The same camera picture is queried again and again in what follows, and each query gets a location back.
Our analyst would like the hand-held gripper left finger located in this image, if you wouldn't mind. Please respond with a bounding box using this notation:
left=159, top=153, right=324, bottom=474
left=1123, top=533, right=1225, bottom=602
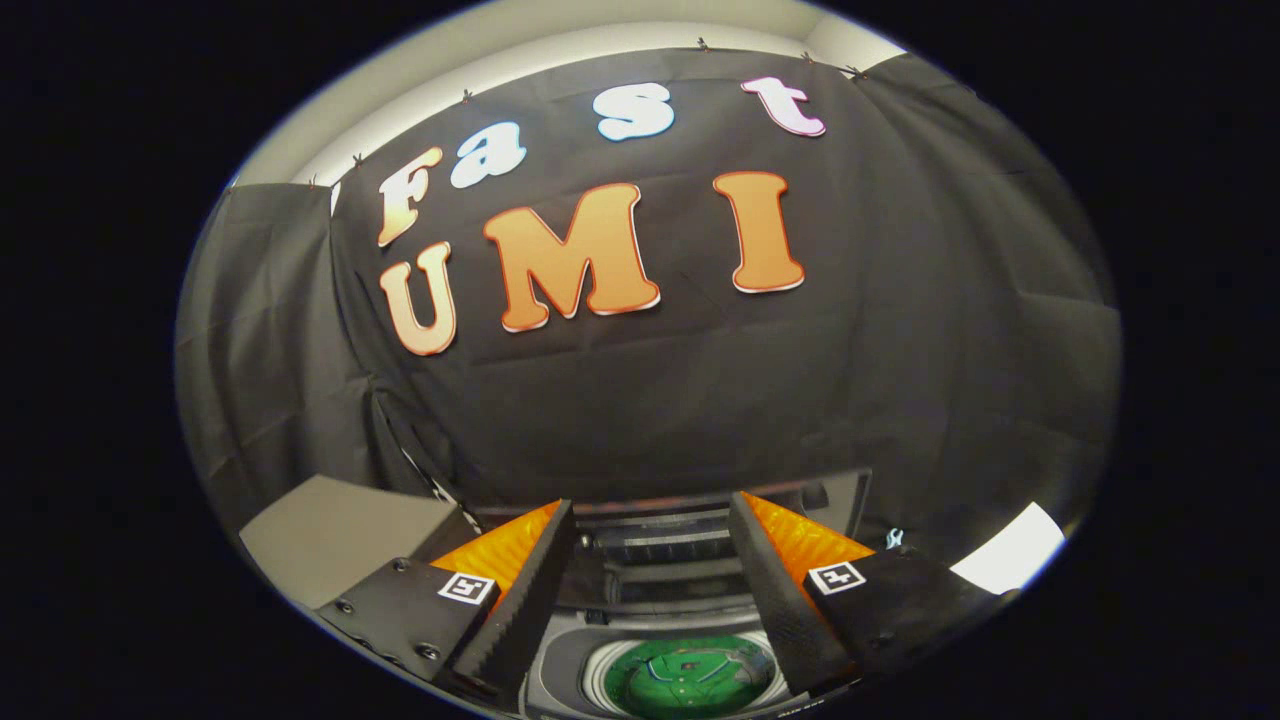
left=315, top=500, right=578, bottom=707

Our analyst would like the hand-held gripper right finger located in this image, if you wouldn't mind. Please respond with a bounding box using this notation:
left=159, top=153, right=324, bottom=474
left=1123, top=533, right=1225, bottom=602
left=728, top=493, right=1021, bottom=699

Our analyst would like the green polo shirt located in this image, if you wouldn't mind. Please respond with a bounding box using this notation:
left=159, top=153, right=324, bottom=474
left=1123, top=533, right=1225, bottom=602
left=604, top=636, right=778, bottom=719

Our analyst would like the black backdrop cloth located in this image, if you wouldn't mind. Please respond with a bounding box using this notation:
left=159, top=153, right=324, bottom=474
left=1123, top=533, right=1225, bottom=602
left=175, top=45, right=1123, bottom=571

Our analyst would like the thin white cord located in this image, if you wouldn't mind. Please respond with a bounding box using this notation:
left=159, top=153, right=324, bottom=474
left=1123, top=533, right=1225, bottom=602
left=375, top=395, right=473, bottom=523

